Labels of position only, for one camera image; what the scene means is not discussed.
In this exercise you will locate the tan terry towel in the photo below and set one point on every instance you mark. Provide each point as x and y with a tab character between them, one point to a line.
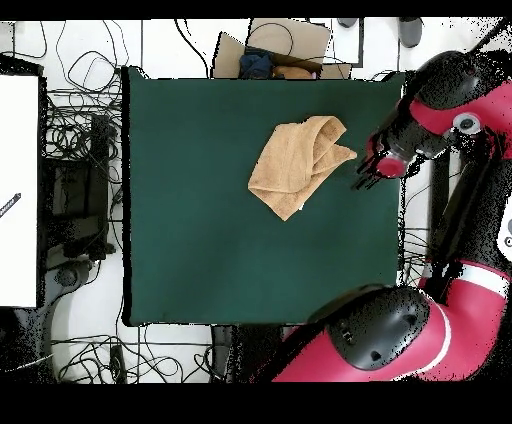
296	168

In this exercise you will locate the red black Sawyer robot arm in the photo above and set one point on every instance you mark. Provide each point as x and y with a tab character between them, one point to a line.
460	328

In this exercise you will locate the orange garment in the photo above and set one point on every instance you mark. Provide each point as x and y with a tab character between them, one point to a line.
292	72

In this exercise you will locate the brown cardboard box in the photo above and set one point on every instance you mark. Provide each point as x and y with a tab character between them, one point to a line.
288	38

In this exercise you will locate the dark blue garment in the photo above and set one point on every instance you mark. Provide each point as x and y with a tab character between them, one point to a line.
256	64

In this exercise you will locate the dark green table cloth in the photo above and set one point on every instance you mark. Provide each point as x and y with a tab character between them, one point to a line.
200	200

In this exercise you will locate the black tripod leg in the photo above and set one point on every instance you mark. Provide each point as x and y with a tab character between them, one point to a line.
498	30

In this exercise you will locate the black equipment stand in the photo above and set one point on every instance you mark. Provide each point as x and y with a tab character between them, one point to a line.
100	180

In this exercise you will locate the black power strip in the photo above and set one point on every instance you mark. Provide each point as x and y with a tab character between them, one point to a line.
118	364

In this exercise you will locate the black marker pen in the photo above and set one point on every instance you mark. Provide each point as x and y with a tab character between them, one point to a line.
11	204

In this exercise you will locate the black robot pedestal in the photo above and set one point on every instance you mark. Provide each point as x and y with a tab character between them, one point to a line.
222	352

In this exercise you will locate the white board with black frame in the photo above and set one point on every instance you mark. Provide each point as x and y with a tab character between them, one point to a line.
18	180

